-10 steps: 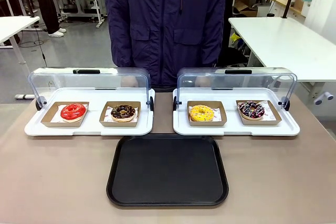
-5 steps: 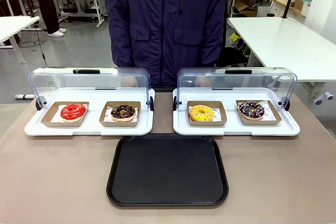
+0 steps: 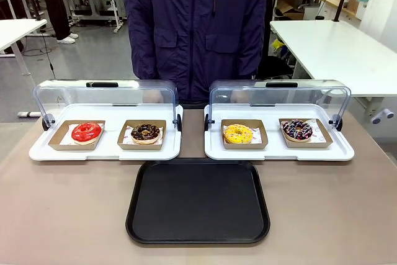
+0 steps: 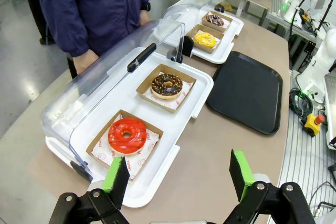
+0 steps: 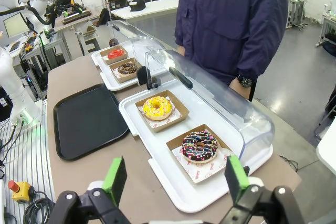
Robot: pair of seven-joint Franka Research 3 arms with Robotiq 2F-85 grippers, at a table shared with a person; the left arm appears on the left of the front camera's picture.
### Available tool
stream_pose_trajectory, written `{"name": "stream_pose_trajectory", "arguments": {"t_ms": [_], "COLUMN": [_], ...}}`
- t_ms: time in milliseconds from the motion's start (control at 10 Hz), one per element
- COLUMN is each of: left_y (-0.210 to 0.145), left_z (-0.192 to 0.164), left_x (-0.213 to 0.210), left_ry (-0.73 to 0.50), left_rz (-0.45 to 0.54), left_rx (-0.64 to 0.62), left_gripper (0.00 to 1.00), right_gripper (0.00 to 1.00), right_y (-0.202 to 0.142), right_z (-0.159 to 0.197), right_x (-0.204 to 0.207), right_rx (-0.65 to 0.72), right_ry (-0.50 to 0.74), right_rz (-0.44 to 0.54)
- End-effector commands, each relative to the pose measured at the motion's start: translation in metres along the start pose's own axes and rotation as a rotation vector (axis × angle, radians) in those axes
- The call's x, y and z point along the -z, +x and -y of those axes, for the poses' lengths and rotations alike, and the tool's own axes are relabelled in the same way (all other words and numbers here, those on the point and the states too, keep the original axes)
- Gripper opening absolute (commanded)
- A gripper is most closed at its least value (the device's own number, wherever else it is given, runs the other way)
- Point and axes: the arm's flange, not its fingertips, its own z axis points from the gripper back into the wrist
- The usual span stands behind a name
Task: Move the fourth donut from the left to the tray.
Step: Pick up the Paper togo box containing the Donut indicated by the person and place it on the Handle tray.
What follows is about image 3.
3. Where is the chocolate donut with nuts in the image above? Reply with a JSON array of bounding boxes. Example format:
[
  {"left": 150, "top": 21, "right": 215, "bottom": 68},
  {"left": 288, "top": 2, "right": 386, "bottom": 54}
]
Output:
[{"left": 130, "top": 123, "right": 162, "bottom": 145}]

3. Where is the white desk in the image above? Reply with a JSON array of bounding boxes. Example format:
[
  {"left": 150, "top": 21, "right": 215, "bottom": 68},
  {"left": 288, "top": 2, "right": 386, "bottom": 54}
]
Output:
[{"left": 0, "top": 18, "right": 48, "bottom": 119}]

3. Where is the person in navy jacket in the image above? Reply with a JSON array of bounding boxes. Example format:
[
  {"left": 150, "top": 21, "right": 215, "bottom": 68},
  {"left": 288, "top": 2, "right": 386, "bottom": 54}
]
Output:
[{"left": 121, "top": 0, "right": 270, "bottom": 104}]

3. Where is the white display case base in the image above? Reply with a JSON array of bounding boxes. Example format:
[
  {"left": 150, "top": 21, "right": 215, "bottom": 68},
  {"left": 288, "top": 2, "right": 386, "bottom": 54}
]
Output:
[
  {"left": 28, "top": 104, "right": 184, "bottom": 163},
  {"left": 203, "top": 104, "right": 355, "bottom": 162}
]

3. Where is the wooden top workbench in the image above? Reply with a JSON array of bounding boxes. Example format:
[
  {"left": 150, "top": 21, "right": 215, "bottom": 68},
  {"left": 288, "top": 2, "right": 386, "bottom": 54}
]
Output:
[{"left": 314, "top": 0, "right": 364, "bottom": 22}]

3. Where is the brown cardboard donut tray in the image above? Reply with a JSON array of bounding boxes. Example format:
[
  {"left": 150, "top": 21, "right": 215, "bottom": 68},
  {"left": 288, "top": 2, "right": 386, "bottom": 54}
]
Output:
[
  {"left": 117, "top": 119, "right": 167, "bottom": 151},
  {"left": 220, "top": 119, "right": 269, "bottom": 150},
  {"left": 48, "top": 119, "right": 106, "bottom": 151},
  {"left": 278, "top": 117, "right": 334, "bottom": 149}
]

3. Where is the clear display case lid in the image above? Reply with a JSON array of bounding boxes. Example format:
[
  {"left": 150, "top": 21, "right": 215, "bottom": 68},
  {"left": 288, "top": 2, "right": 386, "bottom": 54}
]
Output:
[
  {"left": 32, "top": 79, "right": 183, "bottom": 132},
  {"left": 204, "top": 79, "right": 352, "bottom": 132}
]

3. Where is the red glazed donut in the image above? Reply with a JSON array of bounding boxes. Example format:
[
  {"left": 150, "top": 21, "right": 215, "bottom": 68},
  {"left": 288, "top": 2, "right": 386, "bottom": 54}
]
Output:
[{"left": 71, "top": 122, "right": 104, "bottom": 146}]

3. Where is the chocolate donut with white drizzle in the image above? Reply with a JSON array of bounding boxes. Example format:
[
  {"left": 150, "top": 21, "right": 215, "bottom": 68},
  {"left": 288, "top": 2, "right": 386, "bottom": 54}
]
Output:
[{"left": 281, "top": 119, "right": 313, "bottom": 142}]

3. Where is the white table with metal legs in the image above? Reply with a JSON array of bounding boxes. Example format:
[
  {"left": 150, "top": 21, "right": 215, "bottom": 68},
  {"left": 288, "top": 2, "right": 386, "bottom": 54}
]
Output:
[{"left": 269, "top": 19, "right": 397, "bottom": 125}]

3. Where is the person in black trousers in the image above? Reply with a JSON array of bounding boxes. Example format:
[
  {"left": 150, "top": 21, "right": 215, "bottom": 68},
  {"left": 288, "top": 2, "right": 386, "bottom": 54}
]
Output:
[{"left": 24, "top": 0, "right": 79, "bottom": 45}]

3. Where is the black plastic serving tray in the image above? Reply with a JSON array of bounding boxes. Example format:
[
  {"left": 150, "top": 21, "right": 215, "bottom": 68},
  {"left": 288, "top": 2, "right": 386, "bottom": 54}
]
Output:
[{"left": 125, "top": 159, "right": 271, "bottom": 245}]

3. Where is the yellow sprinkled donut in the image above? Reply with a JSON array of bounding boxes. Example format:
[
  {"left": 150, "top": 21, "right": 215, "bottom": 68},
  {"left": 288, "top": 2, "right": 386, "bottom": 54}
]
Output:
[{"left": 223, "top": 124, "right": 254, "bottom": 145}]

